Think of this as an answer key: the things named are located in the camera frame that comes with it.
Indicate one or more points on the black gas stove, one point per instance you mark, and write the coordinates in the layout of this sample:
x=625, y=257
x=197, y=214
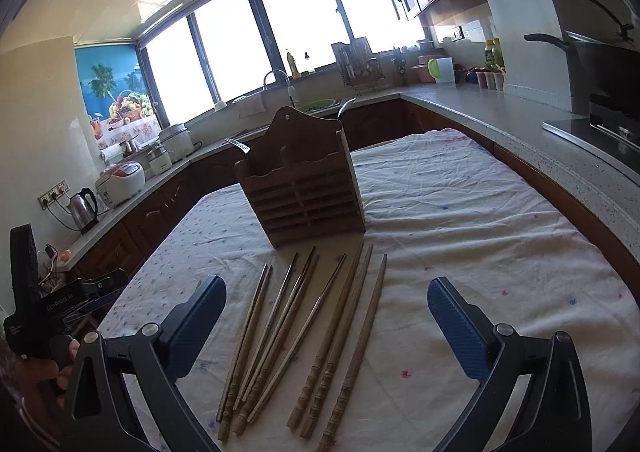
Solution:
x=610, y=132

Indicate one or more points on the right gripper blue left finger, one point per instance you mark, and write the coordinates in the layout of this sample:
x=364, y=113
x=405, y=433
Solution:
x=98, y=412

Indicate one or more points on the yellow oil bottle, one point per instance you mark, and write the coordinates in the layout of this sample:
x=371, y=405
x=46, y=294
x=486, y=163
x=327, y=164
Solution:
x=493, y=56

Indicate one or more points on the metal-tipped chopstick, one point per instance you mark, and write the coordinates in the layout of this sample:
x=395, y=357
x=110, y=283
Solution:
x=262, y=345

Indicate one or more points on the pink bowl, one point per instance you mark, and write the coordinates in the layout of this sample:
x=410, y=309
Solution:
x=422, y=73

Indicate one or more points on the green colander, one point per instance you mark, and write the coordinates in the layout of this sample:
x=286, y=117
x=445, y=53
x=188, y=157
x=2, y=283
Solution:
x=318, y=105

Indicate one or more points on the white floral tablecloth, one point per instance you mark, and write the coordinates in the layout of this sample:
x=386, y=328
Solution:
x=437, y=205

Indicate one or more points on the tropical fruit poster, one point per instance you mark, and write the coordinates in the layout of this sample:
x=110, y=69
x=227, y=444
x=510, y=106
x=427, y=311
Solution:
x=115, y=95

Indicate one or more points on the silver slim chopstick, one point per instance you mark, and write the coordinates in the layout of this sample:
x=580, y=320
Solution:
x=276, y=377

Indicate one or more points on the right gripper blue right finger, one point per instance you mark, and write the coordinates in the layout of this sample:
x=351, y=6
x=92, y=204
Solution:
x=554, y=414

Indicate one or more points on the spice jars set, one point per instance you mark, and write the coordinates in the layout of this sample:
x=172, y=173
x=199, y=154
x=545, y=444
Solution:
x=490, y=80

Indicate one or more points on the paper towel roll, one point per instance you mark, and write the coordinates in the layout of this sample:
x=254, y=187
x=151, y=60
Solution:
x=112, y=154

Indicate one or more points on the dark brown chopstick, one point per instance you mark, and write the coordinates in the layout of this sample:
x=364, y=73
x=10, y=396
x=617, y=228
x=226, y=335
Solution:
x=281, y=309

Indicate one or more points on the chrome sink faucet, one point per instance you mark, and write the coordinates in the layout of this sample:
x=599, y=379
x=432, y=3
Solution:
x=279, y=78

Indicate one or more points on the white green lidded jug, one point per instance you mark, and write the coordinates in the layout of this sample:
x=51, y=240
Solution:
x=442, y=70

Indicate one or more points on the black wok pan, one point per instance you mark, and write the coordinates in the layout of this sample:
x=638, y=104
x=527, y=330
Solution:
x=613, y=66

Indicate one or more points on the dish soap bottle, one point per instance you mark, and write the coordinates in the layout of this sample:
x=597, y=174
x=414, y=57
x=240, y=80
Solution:
x=292, y=65

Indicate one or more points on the steel electric kettle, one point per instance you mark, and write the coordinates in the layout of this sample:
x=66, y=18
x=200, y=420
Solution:
x=83, y=207

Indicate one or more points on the small white appliance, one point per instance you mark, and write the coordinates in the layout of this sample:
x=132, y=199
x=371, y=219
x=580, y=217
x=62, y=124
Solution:
x=159, y=159

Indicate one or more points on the wooden utensil holder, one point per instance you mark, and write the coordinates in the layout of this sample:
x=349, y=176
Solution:
x=300, y=181

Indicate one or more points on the white red rice cooker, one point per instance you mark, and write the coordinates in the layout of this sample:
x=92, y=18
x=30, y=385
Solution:
x=120, y=182

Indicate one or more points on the brown wooden chopstick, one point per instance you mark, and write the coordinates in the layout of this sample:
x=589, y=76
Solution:
x=225, y=424

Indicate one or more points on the dish drying rack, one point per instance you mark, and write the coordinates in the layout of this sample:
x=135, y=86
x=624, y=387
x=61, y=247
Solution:
x=357, y=64

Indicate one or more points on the wall power socket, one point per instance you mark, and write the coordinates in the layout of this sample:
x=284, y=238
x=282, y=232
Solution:
x=57, y=193

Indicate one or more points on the tan wooden chopstick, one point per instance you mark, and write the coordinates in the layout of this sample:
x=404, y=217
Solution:
x=241, y=422

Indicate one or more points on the dark thin chopstick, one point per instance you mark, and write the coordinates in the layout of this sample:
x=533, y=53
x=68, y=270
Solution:
x=239, y=341

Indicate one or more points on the person's left hand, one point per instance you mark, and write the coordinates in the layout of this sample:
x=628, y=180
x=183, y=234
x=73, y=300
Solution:
x=43, y=386

